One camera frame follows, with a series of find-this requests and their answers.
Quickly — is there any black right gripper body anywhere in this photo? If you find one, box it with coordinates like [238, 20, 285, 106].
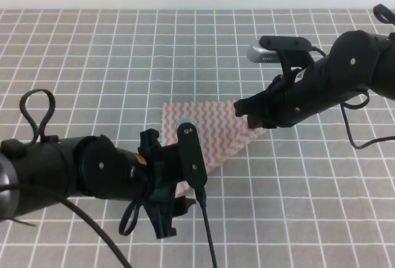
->
[262, 61, 371, 128]

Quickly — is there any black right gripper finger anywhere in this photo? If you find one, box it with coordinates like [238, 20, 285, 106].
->
[233, 91, 271, 117]
[247, 115, 277, 129]

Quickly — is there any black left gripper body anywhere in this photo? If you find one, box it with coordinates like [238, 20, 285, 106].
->
[78, 135, 183, 203]

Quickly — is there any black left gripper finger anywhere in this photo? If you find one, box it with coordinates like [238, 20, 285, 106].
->
[138, 128, 162, 157]
[144, 196, 196, 239]

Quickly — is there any pink white wavy striped towel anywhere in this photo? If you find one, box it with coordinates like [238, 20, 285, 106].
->
[159, 99, 269, 199]

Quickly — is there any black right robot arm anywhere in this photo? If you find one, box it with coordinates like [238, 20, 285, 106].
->
[234, 30, 394, 128]

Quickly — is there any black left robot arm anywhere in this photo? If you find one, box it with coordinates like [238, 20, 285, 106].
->
[1, 129, 195, 239]

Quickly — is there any grey grid tablecloth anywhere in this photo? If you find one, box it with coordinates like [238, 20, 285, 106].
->
[1, 9, 394, 267]

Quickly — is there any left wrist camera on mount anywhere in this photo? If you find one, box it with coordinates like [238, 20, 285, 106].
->
[177, 119, 207, 190]

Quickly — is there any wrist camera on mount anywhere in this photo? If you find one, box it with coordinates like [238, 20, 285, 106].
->
[247, 36, 314, 73]
[177, 119, 207, 190]

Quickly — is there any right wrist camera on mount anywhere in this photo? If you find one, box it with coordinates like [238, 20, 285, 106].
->
[247, 36, 314, 73]

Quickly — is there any black left camera cable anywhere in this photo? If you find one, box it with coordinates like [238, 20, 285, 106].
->
[0, 88, 218, 268]

